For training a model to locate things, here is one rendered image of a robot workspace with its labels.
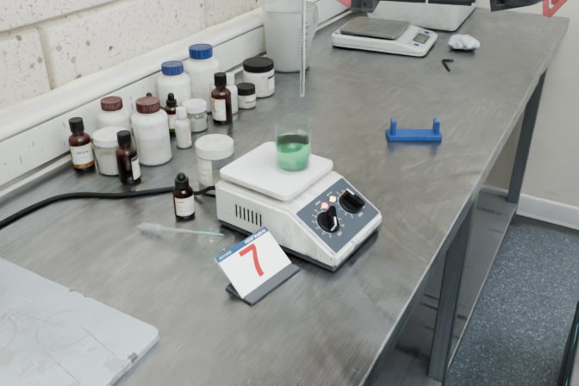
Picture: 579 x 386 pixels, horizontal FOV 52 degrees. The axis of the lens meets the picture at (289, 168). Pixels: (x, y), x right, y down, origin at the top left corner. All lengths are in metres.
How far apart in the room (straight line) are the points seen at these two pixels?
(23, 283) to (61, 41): 0.46
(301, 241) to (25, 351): 0.34
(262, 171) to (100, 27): 0.48
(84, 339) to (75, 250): 0.19
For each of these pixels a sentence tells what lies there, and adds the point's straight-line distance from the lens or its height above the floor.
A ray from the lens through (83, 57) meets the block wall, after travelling 1.14.
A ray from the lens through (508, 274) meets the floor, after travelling 2.10.
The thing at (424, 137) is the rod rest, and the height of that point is 0.76.
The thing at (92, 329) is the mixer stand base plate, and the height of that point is 0.76.
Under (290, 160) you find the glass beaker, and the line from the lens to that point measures 0.79.
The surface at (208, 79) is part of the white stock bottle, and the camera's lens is 1.20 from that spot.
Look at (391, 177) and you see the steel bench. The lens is 0.99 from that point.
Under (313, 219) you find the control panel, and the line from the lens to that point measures 0.77.
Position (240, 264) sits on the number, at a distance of 0.74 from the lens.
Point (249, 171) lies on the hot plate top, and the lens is 0.82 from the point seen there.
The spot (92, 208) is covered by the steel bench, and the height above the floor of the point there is 0.75.
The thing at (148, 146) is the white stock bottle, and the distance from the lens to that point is 1.02.
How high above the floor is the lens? 1.23
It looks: 29 degrees down
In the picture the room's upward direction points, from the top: straight up
